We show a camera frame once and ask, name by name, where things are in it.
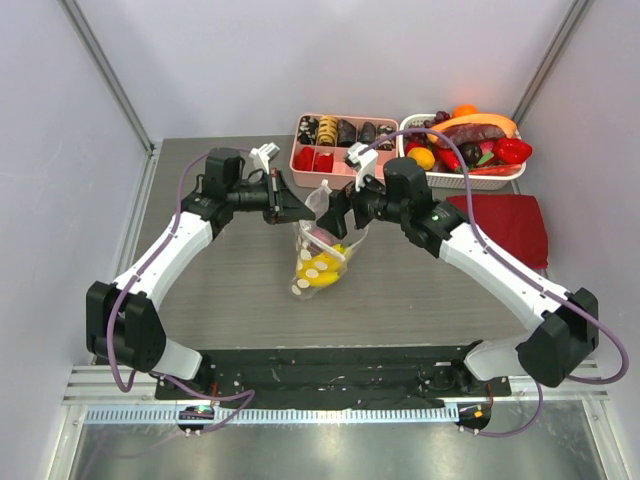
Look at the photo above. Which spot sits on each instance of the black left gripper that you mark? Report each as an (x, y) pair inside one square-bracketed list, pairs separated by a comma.
[(281, 203)]

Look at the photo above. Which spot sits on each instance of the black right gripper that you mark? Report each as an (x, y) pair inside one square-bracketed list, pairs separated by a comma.
[(351, 208)]

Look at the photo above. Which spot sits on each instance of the purple red onion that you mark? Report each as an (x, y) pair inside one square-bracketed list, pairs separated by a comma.
[(321, 239)]

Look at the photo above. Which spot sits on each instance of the clear polka dot zip bag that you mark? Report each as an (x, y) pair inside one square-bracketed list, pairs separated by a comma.
[(353, 241)]

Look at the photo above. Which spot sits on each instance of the yellow banana bunch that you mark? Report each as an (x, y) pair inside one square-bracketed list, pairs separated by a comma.
[(320, 270)]

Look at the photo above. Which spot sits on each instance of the orange fruit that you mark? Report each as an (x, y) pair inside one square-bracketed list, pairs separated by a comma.
[(423, 156)]

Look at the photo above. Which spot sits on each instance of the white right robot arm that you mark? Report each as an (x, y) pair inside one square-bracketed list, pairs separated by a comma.
[(559, 324)]

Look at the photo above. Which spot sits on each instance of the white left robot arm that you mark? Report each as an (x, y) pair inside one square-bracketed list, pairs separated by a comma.
[(123, 325)]

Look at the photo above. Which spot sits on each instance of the pink compartment box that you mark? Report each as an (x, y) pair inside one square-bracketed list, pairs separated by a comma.
[(321, 143)]

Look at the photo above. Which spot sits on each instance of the white fruit basket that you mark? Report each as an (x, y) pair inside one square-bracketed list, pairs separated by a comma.
[(486, 171)]

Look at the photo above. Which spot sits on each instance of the red chili pepper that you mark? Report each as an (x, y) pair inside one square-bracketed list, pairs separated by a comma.
[(448, 158)]

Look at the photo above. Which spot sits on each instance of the dark grapes bunch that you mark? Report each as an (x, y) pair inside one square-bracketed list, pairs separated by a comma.
[(424, 121)]

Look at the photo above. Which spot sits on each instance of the purple sweet potato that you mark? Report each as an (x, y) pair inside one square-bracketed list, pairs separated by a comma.
[(473, 133)]

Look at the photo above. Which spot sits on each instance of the dark plum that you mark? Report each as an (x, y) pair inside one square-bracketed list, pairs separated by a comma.
[(471, 153)]

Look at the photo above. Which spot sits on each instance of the small orange tangerine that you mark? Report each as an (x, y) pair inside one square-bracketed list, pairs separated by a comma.
[(464, 110)]

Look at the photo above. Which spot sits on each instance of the pink dragon fruit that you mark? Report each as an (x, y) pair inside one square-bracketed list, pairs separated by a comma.
[(487, 148)]

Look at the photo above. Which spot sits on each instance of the red cloth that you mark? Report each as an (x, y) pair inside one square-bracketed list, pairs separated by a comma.
[(515, 223)]

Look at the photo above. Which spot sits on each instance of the orange papaya slice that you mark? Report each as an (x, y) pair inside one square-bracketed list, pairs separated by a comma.
[(504, 123)]

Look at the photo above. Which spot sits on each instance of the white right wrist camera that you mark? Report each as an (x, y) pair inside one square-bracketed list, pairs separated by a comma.
[(363, 160)]

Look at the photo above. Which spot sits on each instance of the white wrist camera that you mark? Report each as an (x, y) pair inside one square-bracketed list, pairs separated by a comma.
[(263, 155), (363, 160)]

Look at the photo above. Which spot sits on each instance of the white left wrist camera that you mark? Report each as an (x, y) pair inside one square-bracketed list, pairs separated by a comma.
[(263, 155)]

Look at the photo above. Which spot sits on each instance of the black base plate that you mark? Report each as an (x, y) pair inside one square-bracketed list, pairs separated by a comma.
[(358, 378)]

